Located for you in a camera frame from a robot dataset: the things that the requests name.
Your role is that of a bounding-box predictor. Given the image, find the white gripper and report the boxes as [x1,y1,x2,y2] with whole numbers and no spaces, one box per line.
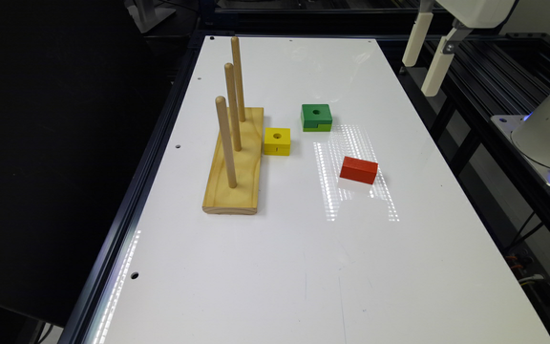
[402,0,515,97]

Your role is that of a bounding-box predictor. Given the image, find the yellow wooden block with hole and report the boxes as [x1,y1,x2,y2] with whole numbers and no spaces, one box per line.
[264,127,291,156]

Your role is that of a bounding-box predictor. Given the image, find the green wooden block with hole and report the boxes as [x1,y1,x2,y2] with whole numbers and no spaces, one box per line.
[301,104,332,132]

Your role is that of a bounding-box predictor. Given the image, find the red wooden block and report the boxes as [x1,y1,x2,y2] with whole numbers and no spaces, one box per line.
[339,156,379,184]

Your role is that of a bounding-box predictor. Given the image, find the far wooden peg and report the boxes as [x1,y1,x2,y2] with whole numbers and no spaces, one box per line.
[231,36,245,122]

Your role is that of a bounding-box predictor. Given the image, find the wooden peg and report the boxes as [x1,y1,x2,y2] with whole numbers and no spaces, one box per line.
[231,36,245,122]
[215,96,237,188]
[224,63,242,152]

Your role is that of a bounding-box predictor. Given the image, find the middle wooden peg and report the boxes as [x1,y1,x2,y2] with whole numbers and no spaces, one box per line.
[224,63,242,152]

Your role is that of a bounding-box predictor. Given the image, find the near wooden peg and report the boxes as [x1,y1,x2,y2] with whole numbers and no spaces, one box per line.
[215,96,237,188]

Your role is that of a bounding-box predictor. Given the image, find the wooden peg board base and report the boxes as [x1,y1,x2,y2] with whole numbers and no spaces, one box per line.
[202,107,264,215]

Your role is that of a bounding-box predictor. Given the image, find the grey stand base background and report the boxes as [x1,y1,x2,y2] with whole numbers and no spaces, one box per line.
[125,0,176,33]

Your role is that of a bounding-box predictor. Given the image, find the black side panel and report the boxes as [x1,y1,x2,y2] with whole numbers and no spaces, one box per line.
[0,0,170,325]

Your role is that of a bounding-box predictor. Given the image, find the black aluminium frame rails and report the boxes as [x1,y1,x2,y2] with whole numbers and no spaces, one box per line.
[379,32,550,269]

